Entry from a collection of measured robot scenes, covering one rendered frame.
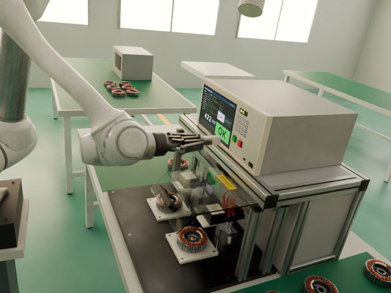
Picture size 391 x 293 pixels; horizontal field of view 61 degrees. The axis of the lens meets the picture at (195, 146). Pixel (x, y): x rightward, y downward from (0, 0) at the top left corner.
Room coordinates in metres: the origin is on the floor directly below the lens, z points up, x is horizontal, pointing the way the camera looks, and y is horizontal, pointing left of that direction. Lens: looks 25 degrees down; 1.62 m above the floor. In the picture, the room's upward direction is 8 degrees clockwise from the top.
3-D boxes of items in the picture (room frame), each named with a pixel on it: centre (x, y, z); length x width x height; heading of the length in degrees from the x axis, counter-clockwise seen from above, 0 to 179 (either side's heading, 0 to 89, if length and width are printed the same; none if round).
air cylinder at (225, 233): (1.03, -0.16, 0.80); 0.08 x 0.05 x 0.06; 28
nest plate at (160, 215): (1.18, 0.08, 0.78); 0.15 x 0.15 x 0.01; 28
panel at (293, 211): (1.19, -0.20, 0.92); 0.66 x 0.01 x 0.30; 28
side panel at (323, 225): (0.97, -0.48, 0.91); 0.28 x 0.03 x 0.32; 118
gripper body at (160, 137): (0.94, 0.09, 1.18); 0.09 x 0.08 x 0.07; 118
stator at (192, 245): (0.97, -0.03, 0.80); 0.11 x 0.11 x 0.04
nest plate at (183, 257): (0.97, -0.03, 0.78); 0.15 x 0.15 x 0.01; 28
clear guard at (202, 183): (0.91, -0.07, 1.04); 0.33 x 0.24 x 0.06; 118
